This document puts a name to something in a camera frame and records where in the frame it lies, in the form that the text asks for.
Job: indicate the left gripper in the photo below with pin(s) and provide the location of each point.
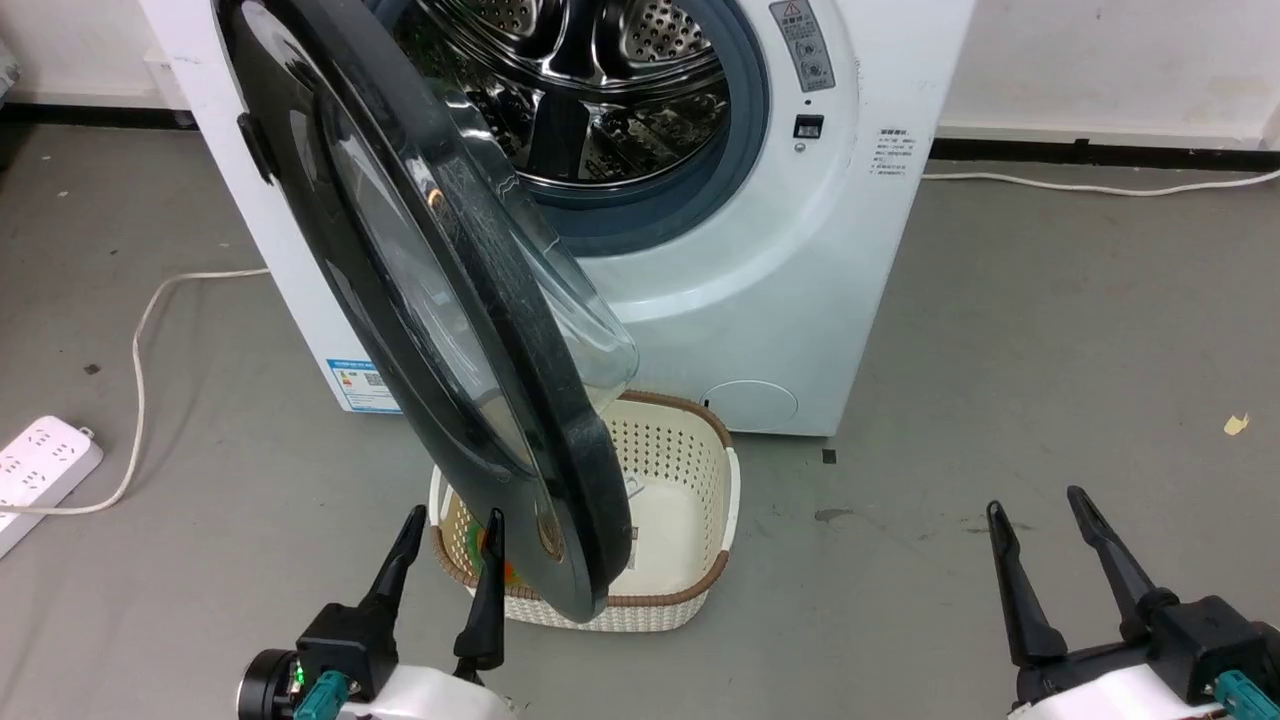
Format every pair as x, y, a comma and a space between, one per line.
345, 650

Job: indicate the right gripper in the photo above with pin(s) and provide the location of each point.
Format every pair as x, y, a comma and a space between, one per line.
1200, 650

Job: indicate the black round glass washer door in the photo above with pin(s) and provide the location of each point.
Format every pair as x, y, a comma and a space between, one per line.
520, 400

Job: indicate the white front-load washing machine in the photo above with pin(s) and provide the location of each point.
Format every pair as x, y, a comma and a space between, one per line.
800, 290

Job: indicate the grey-blue rubber door gasket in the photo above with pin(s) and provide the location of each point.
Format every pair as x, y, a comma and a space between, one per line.
745, 110

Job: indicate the orange and green toy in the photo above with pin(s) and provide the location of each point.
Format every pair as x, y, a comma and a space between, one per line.
477, 545

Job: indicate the blue energy label sticker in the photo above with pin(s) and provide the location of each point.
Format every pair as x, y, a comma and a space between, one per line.
362, 386

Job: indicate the yellow paper scrap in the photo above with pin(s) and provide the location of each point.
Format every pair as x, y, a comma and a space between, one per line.
1237, 425

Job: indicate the white basket with brown rim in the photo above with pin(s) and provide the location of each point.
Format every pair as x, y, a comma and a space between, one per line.
680, 520

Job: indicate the round white filter cover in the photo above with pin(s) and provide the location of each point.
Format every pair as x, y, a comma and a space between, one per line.
750, 406

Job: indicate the white power strip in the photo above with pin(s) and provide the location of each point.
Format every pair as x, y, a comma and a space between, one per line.
35, 470

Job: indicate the steel perforated washer drum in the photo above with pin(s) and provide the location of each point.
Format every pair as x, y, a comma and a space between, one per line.
640, 90

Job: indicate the grey warning label sticker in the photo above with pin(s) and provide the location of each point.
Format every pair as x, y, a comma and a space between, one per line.
803, 45

